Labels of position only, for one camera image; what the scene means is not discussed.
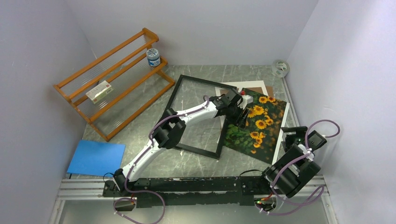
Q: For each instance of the sunflower photo print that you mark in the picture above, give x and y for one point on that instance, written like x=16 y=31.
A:
x=263 y=126

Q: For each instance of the blue paper sheet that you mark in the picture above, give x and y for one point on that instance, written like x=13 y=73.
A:
x=96 y=158

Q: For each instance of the white red small box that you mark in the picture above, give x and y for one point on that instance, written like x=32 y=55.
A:
x=99 y=91

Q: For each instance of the clear tape roll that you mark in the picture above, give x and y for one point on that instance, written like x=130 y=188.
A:
x=280 y=68

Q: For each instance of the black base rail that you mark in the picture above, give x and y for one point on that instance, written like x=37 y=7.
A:
x=150 y=192

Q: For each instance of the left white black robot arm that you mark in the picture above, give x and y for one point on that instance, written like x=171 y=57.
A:
x=132 y=171

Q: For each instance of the orange wooden rack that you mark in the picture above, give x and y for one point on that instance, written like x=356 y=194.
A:
x=136 y=85

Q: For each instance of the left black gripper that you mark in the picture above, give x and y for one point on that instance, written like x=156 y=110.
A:
x=238 y=121

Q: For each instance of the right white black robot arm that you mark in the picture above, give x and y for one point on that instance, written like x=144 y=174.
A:
x=289 y=174

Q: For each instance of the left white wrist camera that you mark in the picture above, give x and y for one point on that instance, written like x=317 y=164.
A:
x=245 y=100

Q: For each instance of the blue white jar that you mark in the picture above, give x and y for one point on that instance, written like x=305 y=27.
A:
x=153 y=57

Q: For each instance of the black picture frame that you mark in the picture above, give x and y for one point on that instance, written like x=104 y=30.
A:
x=176 y=92

